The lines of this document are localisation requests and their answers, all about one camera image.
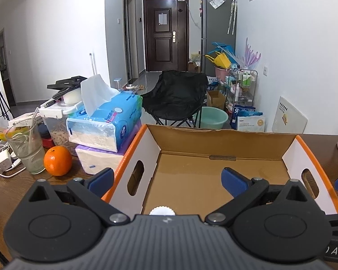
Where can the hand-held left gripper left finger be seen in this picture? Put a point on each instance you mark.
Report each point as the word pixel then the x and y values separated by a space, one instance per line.
pixel 102 178

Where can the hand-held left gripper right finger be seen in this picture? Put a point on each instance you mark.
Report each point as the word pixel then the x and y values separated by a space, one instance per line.
pixel 235 184

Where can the orange-edged cardboard box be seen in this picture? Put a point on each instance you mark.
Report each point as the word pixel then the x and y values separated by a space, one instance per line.
pixel 186 174

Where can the white ribbed cap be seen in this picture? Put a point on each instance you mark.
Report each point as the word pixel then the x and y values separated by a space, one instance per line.
pixel 162 211

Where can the purple tissue pack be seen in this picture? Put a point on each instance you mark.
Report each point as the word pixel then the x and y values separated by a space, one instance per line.
pixel 98 157

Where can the orange fruit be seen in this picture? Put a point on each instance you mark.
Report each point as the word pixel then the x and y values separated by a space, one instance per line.
pixel 57 161

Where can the blue tissue pack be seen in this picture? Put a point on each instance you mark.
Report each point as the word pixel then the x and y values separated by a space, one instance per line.
pixel 112 123

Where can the clear plastic snack container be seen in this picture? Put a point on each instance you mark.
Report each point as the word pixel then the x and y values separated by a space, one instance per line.
pixel 59 135

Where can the white litter bag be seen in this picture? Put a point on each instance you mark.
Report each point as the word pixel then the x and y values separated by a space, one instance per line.
pixel 250 123

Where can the red box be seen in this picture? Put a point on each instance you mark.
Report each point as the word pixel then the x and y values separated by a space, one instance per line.
pixel 47 143

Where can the green plastic basin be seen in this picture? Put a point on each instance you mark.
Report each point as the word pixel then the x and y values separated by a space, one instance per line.
pixel 214 118

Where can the blue litter bag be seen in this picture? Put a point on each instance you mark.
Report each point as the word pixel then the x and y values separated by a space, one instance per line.
pixel 242 111

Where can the glass cup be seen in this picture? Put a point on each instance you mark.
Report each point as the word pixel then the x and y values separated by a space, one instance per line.
pixel 31 154

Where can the white board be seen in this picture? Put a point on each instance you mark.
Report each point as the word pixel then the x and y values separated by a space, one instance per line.
pixel 288 116

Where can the small open cardboard box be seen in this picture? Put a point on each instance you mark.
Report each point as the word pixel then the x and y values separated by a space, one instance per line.
pixel 216 99

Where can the white round jar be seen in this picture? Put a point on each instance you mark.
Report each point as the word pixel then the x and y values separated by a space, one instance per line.
pixel 71 97

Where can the clear drinking straw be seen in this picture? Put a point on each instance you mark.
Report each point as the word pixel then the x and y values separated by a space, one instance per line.
pixel 33 118

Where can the metal rack cart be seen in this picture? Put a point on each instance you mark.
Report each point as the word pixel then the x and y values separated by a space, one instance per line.
pixel 242 90

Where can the pet feeder bowl stand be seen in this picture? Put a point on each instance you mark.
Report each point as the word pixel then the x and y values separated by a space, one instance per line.
pixel 130 88

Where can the light blue small stool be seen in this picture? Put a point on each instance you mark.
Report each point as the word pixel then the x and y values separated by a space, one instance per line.
pixel 117 82

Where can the white flat box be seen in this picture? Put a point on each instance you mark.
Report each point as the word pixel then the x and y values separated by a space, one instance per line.
pixel 22 119

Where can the blue and white bag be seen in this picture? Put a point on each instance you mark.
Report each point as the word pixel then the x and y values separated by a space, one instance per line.
pixel 214 83

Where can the black stand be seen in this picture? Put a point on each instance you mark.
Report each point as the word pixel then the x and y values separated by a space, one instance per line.
pixel 69 81

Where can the black folding chair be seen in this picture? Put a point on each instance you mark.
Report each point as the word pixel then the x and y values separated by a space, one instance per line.
pixel 174 95

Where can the pink bucket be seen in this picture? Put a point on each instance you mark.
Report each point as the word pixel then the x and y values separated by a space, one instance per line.
pixel 222 74

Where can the yellow bag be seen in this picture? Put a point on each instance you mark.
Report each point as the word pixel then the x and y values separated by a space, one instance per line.
pixel 221 60

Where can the brown carton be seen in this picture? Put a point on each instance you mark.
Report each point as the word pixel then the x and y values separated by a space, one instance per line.
pixel 194 64

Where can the purple feather decoration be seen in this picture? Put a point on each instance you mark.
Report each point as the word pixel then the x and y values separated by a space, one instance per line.
pixel 249 54

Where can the dark brown entrance door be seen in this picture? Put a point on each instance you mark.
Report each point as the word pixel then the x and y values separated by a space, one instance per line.
pixel 164 47

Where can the grey refrigerator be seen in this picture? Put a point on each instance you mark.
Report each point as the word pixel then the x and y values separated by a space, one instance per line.
pixel 218 33

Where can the clear folded umbrella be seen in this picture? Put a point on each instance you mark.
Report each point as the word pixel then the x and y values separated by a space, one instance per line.
pixel 232 14

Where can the white paper sheet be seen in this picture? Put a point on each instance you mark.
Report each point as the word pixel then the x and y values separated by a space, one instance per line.
pixel 163 18

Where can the clear plastic bag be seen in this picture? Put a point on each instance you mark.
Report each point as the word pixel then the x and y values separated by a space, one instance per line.
pixel 217 2

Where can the white wall outlet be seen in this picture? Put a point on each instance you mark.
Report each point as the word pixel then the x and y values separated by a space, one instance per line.
pixel 266 70

